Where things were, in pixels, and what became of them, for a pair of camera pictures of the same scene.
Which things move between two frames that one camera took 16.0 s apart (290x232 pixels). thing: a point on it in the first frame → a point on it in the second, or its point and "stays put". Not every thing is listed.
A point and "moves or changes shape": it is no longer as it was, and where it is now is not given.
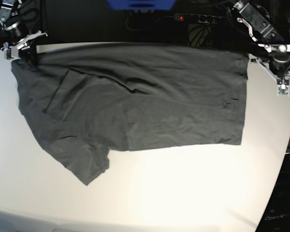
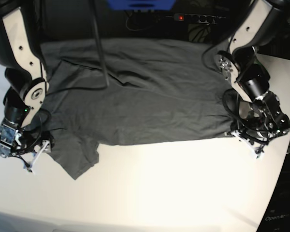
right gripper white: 12,52 → 7,144
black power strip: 203,18 stays put
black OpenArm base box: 282,213 stays put
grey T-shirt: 82,101 moves or changes shape
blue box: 141,5 stays put
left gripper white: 282,85 → 261,122
